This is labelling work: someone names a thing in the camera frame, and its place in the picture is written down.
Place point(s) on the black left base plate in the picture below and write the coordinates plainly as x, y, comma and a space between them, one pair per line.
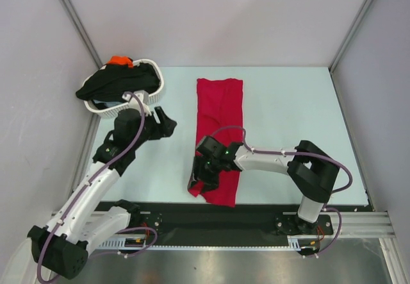
147, 220

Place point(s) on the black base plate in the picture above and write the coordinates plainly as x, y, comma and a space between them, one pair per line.
147, 220
291, 224

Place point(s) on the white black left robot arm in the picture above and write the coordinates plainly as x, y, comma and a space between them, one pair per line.
64, 245

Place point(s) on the white plastic laundry basket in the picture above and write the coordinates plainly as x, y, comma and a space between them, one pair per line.
152, 98

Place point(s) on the left aluminium corner post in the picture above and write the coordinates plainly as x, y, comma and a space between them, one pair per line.
81, 31

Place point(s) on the black t shirt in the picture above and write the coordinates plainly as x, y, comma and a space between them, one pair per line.
110, 83

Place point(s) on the aluminium corner post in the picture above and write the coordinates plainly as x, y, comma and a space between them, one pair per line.
81, 31
353, 29

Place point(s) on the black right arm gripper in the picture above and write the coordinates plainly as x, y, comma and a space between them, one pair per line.
202, 172

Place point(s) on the white slotted cable duct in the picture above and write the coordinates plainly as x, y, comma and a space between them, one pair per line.
124, 243

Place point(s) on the red t shirt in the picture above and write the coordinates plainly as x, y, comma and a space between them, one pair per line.
219, 113

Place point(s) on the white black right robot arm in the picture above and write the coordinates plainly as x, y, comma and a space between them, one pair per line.
313, 172

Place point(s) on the orange t shirt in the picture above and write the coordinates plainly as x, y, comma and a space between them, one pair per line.
121, 61

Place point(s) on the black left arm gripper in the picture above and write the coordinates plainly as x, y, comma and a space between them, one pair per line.
163, 129

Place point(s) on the aluminium front rail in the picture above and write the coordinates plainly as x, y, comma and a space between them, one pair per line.
248, 227

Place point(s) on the right aluminium corner post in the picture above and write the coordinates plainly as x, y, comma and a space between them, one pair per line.
353, 29

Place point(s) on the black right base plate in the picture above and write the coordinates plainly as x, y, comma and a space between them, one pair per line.
291, 224

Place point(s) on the light blue t shirt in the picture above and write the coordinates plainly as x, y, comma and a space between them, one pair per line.
101, 105

